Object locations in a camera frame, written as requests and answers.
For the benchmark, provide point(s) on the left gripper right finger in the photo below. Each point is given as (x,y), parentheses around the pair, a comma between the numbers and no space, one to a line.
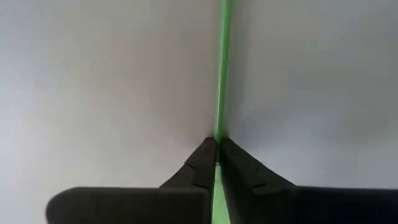
(280,205)

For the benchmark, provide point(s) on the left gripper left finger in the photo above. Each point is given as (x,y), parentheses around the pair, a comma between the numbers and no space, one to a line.
(140,205)

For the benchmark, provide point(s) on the red artificial tulip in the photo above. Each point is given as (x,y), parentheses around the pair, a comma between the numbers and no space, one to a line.
(223,77)

